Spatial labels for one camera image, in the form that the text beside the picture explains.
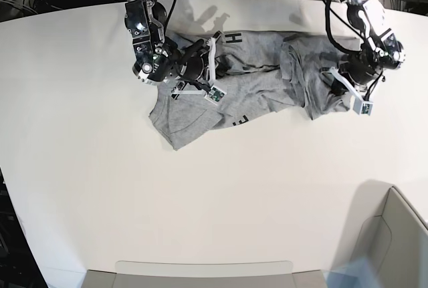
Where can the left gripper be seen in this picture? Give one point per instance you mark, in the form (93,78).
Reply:
(360,69)

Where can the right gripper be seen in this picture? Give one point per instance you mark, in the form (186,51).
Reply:
(196,62)

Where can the grey T-shirt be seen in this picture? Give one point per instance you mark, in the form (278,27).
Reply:
(269,72)

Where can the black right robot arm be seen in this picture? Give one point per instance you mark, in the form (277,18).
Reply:
(158,58)

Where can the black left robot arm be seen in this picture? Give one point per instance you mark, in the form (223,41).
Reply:
(379,49)

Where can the grey bin right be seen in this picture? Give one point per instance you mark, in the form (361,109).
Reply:
(396,242)

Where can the grey bin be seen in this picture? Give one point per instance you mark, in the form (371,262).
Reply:
(396,242)
(264,274)

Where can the blue cloth in corner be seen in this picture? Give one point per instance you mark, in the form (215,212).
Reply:
(359,273)

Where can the grey bin front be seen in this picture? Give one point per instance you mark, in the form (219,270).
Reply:
(264,274)

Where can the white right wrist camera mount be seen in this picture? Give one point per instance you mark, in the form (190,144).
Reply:
(212,92)

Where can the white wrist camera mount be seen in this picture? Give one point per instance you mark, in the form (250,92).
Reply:
(362,104)
(212,92)

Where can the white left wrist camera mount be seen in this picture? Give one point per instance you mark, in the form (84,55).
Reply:
(362,104)

